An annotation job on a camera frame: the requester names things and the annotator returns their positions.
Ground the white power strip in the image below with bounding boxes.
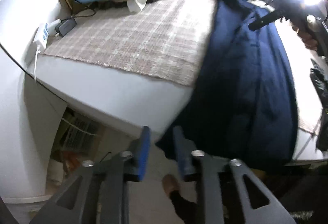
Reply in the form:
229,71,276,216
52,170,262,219
33,19,60,49

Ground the person's right hand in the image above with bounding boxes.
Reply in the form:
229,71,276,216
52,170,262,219
291,23,318,51

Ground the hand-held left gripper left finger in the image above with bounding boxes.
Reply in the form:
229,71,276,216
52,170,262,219
29,125,151,224

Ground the beige slipper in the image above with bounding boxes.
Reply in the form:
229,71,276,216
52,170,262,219
162,174,181,197

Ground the white cloth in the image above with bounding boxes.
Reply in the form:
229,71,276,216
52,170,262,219
127,0,151,13

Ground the pink white plaid blanket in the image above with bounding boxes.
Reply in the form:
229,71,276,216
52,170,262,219
43,0,218,87

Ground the black charger cable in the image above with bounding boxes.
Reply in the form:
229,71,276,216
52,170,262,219
70,3,96,19

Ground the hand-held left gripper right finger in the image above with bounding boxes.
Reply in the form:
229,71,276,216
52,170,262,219
172,127,296,224

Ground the black charger adapter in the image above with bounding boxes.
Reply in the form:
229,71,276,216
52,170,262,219
55,17,77,37

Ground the white power cable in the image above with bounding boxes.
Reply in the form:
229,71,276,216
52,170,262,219
33,46,41,81

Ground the white plastic basket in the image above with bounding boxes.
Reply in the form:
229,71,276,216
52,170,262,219
61,114,99,150

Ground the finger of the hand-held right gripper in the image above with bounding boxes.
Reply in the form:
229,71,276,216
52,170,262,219
248,10,278,32

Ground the dark grey garment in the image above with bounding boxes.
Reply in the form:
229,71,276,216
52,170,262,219
310,58,328,109

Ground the person's leg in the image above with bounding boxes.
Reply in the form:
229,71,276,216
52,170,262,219
169,189,203,224

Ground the navy blue t-shirt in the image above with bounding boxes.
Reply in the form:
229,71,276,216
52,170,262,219
155,0,299,170

